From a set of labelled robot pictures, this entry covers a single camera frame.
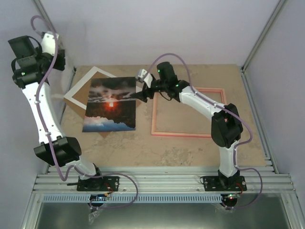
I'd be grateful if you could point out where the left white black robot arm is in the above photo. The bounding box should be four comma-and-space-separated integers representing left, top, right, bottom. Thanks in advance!
8, 34, 104, 190

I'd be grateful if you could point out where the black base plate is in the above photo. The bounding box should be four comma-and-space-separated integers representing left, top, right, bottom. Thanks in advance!
76, 176, 120, 192
200, 176, 247, 192

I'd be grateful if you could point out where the blue slotted cable duct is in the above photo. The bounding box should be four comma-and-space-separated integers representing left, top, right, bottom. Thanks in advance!
43, 194, 222, 204

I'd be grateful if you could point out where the sunset landscape photo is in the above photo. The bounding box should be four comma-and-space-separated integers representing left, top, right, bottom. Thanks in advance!
82, 77, 136, 133

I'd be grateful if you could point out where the left aluminium corner post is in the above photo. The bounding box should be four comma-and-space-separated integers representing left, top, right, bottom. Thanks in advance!
31, 0, 75, 76

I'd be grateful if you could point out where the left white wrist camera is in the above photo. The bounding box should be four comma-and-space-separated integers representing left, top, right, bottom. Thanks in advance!
41, 31, 55, 56

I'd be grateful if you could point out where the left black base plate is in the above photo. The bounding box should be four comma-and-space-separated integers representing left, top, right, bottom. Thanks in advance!
76, 176, 120, 192

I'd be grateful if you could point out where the right circuit board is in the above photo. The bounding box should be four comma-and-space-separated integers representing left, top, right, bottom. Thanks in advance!
224, 193, 241, 199

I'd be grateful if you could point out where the pink picture frame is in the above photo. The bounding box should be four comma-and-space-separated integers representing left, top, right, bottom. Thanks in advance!
151, 87, 226, 138

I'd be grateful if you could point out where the circuit board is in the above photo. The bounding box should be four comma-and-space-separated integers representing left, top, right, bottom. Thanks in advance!
224, 193, 241, 199
89, 193, 112, 202

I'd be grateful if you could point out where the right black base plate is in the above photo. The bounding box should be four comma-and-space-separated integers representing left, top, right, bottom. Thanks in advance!
200, 176, 247, 192

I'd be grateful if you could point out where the right aluminium corner post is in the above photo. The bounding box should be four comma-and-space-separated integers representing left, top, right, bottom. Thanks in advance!
240, 0, 289, 74

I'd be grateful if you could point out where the aluminium rail platform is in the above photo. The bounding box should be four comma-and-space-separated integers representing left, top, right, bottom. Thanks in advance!
33, 166, 295, 194

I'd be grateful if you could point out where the left circuit board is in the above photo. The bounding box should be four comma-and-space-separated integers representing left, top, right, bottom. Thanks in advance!
89, 193, 112, 202

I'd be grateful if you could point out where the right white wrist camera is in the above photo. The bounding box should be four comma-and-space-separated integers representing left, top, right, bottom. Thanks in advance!
135, 69, 153, 88

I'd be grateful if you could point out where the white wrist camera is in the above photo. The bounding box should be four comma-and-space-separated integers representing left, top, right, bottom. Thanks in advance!
41, 31, 55, 56
135, 69, 153, 88

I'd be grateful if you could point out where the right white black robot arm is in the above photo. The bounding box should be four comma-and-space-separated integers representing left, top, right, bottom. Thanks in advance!
131, 62, 243, 190

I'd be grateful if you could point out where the aluminium corner post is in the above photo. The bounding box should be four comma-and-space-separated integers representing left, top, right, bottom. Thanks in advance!
31, 0, 75, 76
240, 0, 289, 74

